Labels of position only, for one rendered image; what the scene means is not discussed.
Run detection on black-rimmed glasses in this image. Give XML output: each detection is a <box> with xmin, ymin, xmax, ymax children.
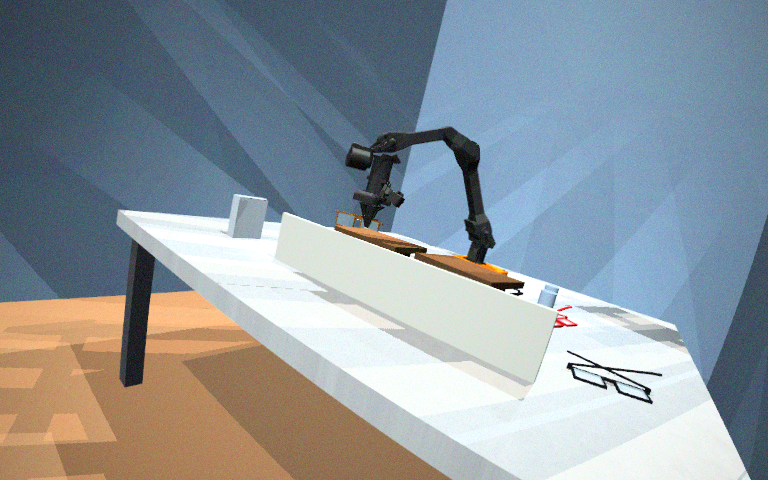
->
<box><xmin>566</xmin><ymin>350</ymin><xmax>662</xmax><ymax>404</ymax></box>

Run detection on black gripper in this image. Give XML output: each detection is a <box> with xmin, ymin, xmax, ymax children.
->
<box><xmin>353</xmin><ymin>172</ymin><xmax>391</xmax><ymax>228</ymax></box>

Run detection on grey flat rectangular panel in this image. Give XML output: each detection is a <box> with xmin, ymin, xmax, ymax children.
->
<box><xmin>275</xmin><ymin>212</ymin><xmax>560</xmax><ymax>384</ymax></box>

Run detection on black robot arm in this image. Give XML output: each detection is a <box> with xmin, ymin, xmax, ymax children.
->
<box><xmin>345</xmin><ymin>126</ymin><xmax>496</xmax><ymax>265</ymax></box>

